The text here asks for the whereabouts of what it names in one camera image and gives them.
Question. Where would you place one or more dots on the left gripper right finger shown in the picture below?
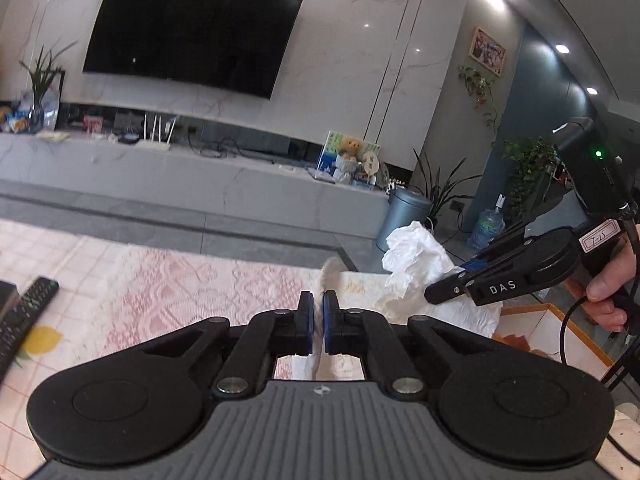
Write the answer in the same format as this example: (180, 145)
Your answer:
(368, 336)

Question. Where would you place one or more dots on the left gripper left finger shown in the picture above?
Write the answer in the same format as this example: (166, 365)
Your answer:
(252, 351)

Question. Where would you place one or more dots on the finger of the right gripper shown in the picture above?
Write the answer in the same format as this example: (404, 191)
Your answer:
(474, 265)
(451, 286)

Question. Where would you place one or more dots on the white tissue paper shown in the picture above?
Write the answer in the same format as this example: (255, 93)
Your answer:
(415, 260)

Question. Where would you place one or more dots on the person's right hand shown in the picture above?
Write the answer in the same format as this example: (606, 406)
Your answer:
(599, 306)

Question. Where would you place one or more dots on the blue water jug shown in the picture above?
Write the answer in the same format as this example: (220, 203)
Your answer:
(489, 225)

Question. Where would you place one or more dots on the floor potted plant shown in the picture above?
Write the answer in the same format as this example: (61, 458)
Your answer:
(437, 191)

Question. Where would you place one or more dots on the blue-grey trash can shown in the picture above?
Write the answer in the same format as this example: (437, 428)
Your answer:
(404, 207)

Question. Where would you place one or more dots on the hanging ivy on cabinet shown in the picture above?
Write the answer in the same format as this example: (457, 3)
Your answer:
(529, 160)

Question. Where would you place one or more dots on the orange cardboard box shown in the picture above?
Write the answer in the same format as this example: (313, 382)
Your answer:
(536, 329)

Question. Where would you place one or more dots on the pink lace tablecloth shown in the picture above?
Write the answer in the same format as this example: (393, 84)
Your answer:
(152, 292)

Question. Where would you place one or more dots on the white marble tv console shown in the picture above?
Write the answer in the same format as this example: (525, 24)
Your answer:
(235, 187)

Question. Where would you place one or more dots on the teddy bear bouquet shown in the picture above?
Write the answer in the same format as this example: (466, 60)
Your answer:
(346, 161)

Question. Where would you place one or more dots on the black remote control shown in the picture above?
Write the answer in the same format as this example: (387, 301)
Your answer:
(22, 317)

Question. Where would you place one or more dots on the white wifi router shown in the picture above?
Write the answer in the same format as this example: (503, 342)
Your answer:
(157, 133)

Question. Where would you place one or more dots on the potted plant on console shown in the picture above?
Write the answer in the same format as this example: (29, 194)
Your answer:
(41, 75)

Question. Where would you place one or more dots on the framed wall picture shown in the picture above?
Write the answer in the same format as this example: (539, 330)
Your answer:
(486, 51)

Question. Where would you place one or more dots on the black wall television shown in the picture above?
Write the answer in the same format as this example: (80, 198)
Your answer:
(236, 45)

